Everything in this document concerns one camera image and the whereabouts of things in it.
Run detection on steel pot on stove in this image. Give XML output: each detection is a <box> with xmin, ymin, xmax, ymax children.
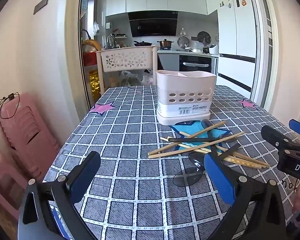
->
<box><xmin>157</xmin><ymin>39</ymin><xmax>175</xmax><ymax>50</ymax></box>

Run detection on grey checked star tablecloth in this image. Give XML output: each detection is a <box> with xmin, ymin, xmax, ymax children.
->
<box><xmin>41</xmin><ymin>85</ymin><xmax>300</xmax><ymax>240</ymax></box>

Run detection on black built-in oven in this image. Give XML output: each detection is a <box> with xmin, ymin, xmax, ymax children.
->
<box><xmin>179</xmin><ymin>54</ymin><xmax>213</xmax><ymax>75</ymax></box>

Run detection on round wire rack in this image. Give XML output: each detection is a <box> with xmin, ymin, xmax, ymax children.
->
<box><xmin>177</xmin><ymin>36</ymin><xmax>190</xmax><ymax>49</ymax></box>

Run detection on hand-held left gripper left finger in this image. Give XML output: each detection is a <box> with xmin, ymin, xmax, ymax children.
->
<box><xmin>22</xmin><ymin>151</ymin><xmax>101</xmax><ymax>240</ymax></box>

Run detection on plastic bags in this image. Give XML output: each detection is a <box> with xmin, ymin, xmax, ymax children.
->
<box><xmin>119</xmin><ymin>69</ymin><xmax>157</xmax><ymax>86</ymax></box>

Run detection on beige plastic utensil holder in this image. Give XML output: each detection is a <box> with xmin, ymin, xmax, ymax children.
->
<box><xmin>156</xmin><ymin>70</ymin><xmax>217</xmax><ymax>125</ymax></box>

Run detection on gold foil bag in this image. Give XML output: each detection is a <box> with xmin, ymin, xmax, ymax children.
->
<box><xmin>89</xmin><ymin>69</ymin><xmax>101</xmax><ymax>93</ymax></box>

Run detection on stack of pink plastic stools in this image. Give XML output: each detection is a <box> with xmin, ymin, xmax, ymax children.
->
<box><xmin>0</xmin><ymin>92</ymin><xmax>62</xmax><ymax>182</ymax></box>

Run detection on beige floral plastic rack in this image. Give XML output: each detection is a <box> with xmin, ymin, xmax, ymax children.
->
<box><xmin>96</xmin><ymin>45</ymin><xmax>158</xmax><ymax>95</ymax></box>

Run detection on dark wall switch panel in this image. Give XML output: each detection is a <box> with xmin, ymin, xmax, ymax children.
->
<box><xmin>33</xmin><ymin>0</ymin><xmax>49</xmax><ymax>15</ymax></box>

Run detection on patterned wooden chopstick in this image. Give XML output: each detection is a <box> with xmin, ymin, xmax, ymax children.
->
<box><xmin>167</xmin><ymin>136</ymin><xmax>264</xmax><ymax>170</ymax></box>

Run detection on single pink plastic stool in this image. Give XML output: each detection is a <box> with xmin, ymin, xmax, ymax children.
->
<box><xmin>0</xmin><ymin>148</ymin><xmax>28</xmax><ymax>222</ymax></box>

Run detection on person's right hand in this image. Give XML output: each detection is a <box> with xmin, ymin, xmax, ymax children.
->
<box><xmin>292</xmin><ymin>181</ymin><xmax>300</xmax><ymax>222</ymax></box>

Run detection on golden metal basin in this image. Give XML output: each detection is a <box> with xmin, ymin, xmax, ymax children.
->
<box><xmin>82</xmin><ymin>39</ymin><xmax>102</xmax><ymax>53</ymax></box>

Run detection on black range hood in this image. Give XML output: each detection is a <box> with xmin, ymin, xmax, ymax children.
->
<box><xmin>128</xmin><ymin>11</ymin><xmax>179</xmax><ymax>37</ymax></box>

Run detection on red plastic basin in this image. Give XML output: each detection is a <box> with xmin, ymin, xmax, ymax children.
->
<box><xmin>82</xmin><ymin>52</ymin><xmax>98</xmax><ymax>66</ymax></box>

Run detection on round dark steaming rack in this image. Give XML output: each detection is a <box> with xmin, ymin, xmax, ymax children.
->
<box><xmin>197</xmin><ymin>31</ymin><xmax>212</xmax><ymax>44</ymax></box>

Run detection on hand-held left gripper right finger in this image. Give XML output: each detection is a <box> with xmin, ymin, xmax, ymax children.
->
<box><xmin>204</xmin><ymin>152</ymin><xmax>287</xmax><ymax>240</ymax></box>

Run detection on white refrigerator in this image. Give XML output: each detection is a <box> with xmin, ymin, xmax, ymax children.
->
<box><xmin>216</xmin><ymin>0</ymin><xmax>258</xmax><ymax>93</ymax></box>

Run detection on thin black cable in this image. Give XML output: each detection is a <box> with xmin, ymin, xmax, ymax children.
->
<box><xmin>0</xmin><ymin>93</ymin><xmax>22</xmax><ymax>119</ymax></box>

